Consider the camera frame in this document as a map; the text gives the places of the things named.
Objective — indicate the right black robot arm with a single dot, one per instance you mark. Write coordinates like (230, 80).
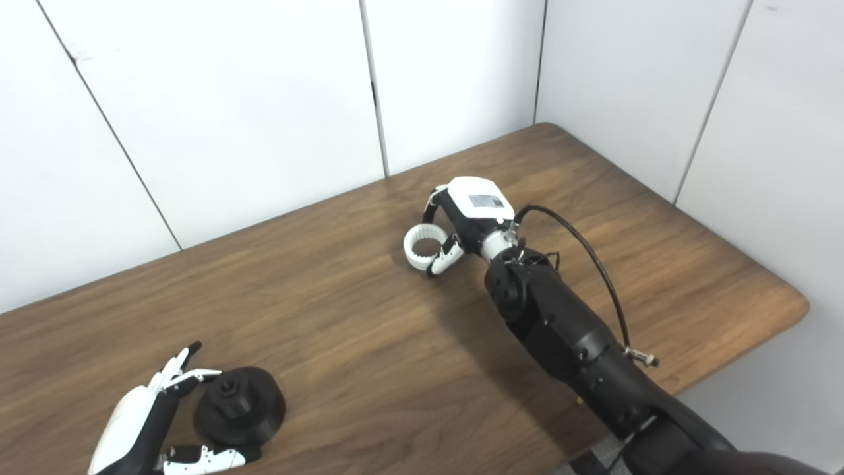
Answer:
(593, 356)

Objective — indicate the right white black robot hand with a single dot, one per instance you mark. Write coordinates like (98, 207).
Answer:
(471, 211)

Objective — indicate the round black part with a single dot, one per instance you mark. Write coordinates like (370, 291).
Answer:
(241, 406)

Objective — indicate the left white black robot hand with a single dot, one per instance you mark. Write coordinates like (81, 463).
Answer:
(132, 422)

